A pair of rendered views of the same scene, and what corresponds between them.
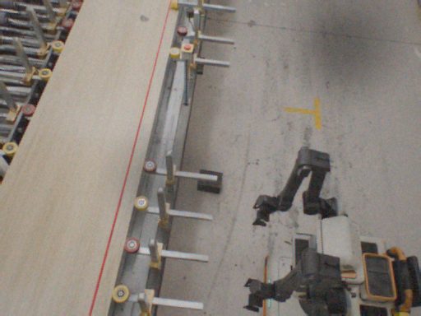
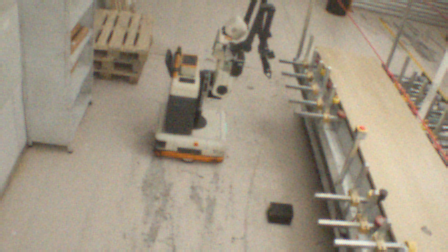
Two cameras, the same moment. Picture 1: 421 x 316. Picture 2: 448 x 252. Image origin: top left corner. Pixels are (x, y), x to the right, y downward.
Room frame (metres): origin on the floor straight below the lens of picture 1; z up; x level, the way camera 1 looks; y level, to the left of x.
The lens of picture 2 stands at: (4.22, -0.93, 2.71)
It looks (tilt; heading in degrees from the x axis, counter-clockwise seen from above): 34 degrees down; 174
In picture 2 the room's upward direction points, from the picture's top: 12 degrees clockwise
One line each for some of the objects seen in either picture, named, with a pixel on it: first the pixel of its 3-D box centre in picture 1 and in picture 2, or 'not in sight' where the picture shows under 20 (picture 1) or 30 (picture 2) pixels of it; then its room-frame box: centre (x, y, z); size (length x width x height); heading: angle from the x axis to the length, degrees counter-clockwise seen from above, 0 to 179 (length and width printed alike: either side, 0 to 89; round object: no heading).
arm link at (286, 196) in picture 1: (293, 183); (266, 30); (0.85, -0.37, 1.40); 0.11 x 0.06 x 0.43; 1
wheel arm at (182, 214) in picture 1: (176, 213); (312, 103); (0.88, 0.17, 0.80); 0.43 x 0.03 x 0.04; 91
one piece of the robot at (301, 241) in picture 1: (306, 261); (235, 59); (0.64, -0.55, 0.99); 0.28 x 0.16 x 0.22; 1
